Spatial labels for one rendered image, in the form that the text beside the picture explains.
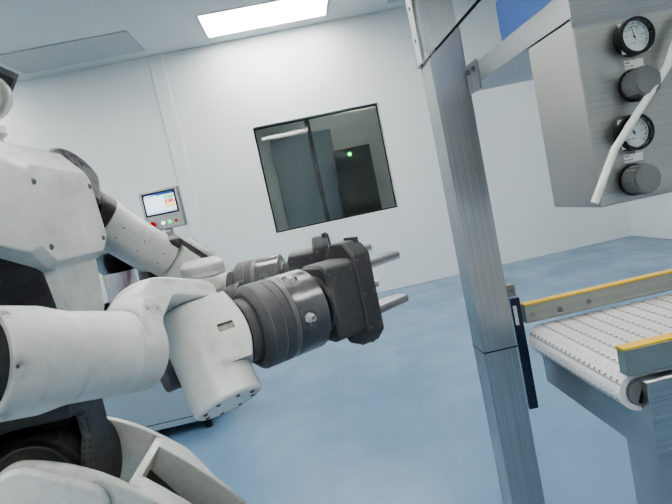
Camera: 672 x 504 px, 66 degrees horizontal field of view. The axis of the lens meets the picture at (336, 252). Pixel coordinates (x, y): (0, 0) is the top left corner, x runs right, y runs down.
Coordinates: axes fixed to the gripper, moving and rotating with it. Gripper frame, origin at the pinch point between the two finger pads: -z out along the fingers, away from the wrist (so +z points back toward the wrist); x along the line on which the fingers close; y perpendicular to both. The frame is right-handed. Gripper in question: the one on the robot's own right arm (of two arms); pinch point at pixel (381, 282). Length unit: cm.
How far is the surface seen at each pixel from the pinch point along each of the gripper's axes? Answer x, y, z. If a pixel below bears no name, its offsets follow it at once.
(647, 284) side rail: 14, 6, -52
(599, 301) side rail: 15.5, 1.8, -44.8
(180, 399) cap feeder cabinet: 80, -238, -39
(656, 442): 25.3, 19.0, -21.2
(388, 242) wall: 49, -377, -331
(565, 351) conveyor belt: 17.9, 5.0, -27.5
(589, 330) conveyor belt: 16.9, 5.3, -34.3
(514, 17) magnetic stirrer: -30.2, 5.2, -28.4
